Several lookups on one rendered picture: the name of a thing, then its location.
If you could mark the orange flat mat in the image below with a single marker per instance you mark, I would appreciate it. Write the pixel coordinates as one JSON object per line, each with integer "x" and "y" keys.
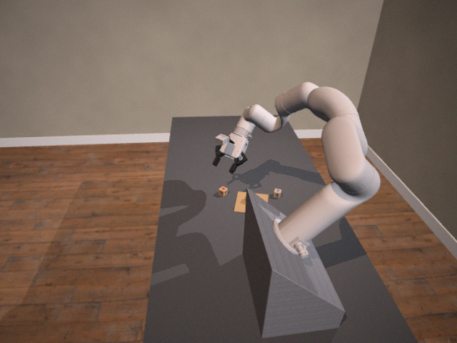
{"x": 240, "y": 205}

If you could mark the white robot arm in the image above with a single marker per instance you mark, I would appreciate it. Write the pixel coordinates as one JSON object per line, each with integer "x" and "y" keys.
{"x": 355, "y": 180}

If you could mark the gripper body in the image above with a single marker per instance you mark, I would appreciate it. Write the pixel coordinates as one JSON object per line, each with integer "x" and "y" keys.
{"x": 240, "y": 145}

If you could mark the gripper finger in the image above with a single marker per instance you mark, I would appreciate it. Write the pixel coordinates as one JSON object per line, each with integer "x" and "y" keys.
{"x": 237, "y": 163}
{"x": 218, "y": 155}

